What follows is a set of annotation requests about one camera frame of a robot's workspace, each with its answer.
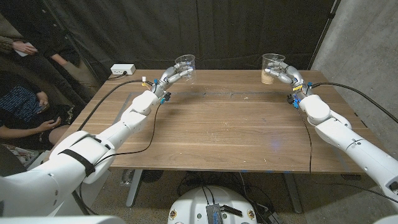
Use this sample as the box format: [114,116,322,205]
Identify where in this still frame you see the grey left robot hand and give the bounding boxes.
[150,60,195,97]

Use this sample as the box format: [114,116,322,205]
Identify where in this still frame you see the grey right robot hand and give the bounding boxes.
[264,61,308,96]

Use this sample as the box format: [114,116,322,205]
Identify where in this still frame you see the clear plastic cup with sugar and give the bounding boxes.
[261,53,286,85]

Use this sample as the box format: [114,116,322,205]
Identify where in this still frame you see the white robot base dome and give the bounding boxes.
[167,185,257,224]

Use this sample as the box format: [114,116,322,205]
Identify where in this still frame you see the white power strip box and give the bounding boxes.
[110,63,137,76]

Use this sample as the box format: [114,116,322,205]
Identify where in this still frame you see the black backdrop stand pole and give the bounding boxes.
[307,0,341,71]

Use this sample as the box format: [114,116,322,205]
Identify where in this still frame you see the black backdrop curtain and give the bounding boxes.
[0,0,340,94]

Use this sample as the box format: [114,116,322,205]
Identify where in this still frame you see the person black jacket khaki pants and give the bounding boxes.
[18,9,100,94]

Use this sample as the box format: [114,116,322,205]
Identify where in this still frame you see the black floor fan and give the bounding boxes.
[141,169,164,184]

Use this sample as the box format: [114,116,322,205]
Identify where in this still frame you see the clear water bottle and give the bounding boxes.
[120,169,135,187]

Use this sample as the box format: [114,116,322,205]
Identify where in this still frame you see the white table leg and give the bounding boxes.
[126,169,144,208]

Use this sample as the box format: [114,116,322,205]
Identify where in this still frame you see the grey table leg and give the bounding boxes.
[282,172,303,215]

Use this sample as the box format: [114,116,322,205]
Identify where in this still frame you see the grey finned electronics box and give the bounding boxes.
[205,203,224,224]

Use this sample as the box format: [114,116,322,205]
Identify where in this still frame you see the white phone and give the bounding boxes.
[14,42,35,58]

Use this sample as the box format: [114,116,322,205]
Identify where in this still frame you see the seated person blue patterned shirt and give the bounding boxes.
[0,83,71,150]

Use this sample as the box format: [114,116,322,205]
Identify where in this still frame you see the person in brown sweater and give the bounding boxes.
[0,12,38,57]

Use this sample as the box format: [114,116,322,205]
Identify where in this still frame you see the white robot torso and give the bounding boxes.
[0,213,398,224]

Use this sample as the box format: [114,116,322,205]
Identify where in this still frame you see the black power cable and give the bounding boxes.
[107,70,128,81]

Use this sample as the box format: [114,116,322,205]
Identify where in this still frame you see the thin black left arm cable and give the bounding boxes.
[93,102,162,167]

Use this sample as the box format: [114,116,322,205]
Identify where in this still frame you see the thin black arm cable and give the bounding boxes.
[295,107,398,195]
[93,102,162,167]

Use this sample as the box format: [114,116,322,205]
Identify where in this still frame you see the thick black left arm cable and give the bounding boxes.
[77,79,155,131]

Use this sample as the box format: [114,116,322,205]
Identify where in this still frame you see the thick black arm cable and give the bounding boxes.
[77,79,155,131]
[310,82,398,124]

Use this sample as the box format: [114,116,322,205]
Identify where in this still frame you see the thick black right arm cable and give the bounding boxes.
[310,82,398,124]

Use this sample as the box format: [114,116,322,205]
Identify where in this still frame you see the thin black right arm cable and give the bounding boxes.
[295,107,398,195]

